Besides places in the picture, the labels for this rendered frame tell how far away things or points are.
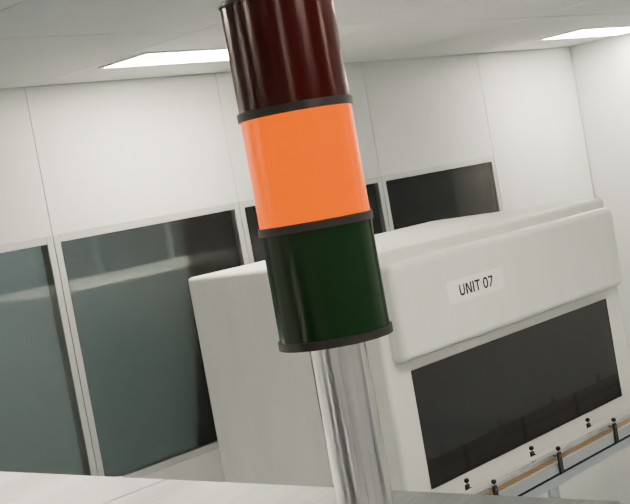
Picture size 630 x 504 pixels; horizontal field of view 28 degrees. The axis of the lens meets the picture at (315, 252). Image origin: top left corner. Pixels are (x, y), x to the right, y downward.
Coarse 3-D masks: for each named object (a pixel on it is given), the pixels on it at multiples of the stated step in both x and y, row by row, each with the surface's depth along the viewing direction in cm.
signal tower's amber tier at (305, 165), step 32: (256, 128) 53; (288, 128) 52; (320, 128) 52; (352, 128) 53; (256, 160) 53; (288, 160) 52; (320, 160) 52; (352, 160) 53; (256, 192) 54; (288, 192) 52; (320, 192) 52; (352, 192) 53; (288, 224) 52
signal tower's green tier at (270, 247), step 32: (352, 224) 53; (288, 256) 53; (320, 256) 52; (352, 256) 53; (288, 288) 53; (320, 288) 52; (352, 288) 52; (288, 320) 53; (320, 320) 52; (352, 320) 52; (384, 320) 54
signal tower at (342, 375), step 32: (224, 0) 53; (320, 224) 52; (288, 352) 53; (320, 352) 54; (352, 352) 54; (320, 384) 54; (352, 384) 54; (352, 416) 54; (352, 448) 54; (352, 480) 54; (384, 480) 54
